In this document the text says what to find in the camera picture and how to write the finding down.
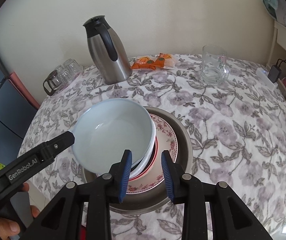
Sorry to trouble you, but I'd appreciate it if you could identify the light blue white bowl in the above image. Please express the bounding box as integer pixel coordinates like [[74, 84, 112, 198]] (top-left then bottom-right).
[[72, 99, 156, 174]]

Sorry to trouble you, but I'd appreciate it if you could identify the deep white bowl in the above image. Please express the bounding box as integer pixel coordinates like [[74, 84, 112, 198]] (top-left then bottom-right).
[[130, 127, 158, 174]]

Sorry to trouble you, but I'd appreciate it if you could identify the red rimmed white bowl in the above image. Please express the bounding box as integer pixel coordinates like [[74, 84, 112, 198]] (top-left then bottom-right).
[[129, 138, 159, 181]]

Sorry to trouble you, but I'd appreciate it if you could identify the person's left hand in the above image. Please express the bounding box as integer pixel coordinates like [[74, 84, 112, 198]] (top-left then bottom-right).
[[0, 182, 41, 240]]

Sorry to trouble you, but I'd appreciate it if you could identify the dark blue cabinet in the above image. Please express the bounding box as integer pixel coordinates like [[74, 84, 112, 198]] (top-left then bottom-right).
[[0, 59, 37, 165]]

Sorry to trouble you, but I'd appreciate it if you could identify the clear drinking glass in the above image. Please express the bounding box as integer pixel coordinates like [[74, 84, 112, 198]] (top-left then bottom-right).
[[55, 65, 65, 76], [59, 69, 73, 86], [63, 59, 83, 80]]

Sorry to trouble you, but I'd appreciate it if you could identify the round metal pan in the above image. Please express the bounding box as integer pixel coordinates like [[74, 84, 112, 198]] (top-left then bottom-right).
[[81, 106, 194, 215]]

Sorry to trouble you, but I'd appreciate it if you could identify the pink board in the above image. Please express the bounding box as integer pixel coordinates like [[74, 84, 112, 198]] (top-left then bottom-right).
[[9, 72, 40, 109]]

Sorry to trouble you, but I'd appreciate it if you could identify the floral grey tablecloth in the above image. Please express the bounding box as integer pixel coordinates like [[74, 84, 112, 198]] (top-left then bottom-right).
[[20, 55, 286, 235]]

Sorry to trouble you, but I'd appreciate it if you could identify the pink floral plate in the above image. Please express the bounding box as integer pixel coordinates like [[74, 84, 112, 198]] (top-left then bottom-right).
[[95, 113, 179, 194]]

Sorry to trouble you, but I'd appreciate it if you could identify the steel thermos jug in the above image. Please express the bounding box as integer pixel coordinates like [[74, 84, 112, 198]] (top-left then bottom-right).
[[83, 15, 132, 85]]

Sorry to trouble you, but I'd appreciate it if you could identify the orange snack packet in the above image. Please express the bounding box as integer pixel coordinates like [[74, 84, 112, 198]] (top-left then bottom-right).
[[154, 53, 178, 69], [131, 56, 155, 71]]

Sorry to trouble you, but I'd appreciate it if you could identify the white power strip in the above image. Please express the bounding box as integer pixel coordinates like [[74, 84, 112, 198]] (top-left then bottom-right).
[[256, 67, 278, 91]]

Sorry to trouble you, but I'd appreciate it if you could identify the clear glass mug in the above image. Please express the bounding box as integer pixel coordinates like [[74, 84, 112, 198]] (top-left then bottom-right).
[[200, 45, 229, 86]]

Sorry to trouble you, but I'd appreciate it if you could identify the black power adapter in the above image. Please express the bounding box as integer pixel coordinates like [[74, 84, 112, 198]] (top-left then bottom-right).
[[268, 65, 282, 83]]

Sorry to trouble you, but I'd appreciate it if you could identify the glass teapot black handle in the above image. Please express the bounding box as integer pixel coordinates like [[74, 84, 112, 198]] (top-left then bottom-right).
[[43, 70, 63, 96]]

